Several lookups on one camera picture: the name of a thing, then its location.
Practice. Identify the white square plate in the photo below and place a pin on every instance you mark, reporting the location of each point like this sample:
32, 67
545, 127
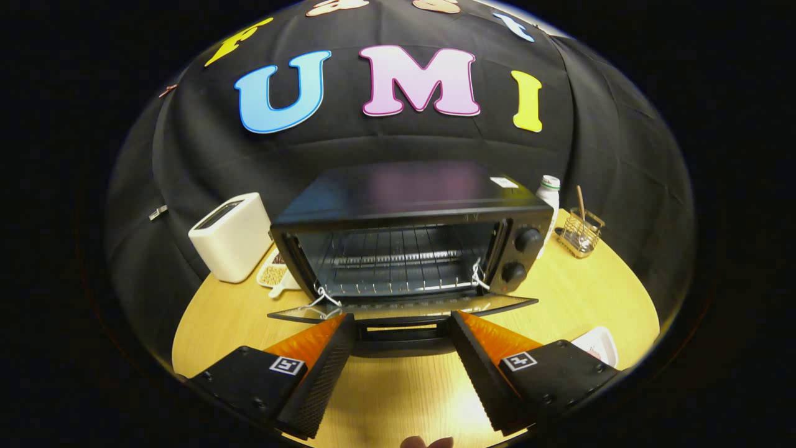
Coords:
598, 345

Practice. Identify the white bread toaster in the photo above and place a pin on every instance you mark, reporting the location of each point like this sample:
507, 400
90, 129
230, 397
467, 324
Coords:
233, 239

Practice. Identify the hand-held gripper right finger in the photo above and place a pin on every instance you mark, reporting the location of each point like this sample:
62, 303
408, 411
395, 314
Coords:
482, 373

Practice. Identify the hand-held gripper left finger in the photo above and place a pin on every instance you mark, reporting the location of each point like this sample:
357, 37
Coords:
323, 373

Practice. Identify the red cloth clip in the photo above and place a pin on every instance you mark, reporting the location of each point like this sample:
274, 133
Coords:
166, 91

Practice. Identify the white plastic drink bottle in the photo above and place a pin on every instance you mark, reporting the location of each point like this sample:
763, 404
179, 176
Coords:
550, 196

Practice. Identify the black toaster oven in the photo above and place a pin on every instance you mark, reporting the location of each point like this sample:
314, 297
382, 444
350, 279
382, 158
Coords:
404, 193

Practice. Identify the wooden stick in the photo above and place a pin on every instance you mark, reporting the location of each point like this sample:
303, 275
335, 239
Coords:
581, 202

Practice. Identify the white dish of beans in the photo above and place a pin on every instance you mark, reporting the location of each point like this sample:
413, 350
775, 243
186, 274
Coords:
273, 274

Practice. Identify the silver cloth clip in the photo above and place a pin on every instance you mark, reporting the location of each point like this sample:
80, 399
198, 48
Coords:
158, 213

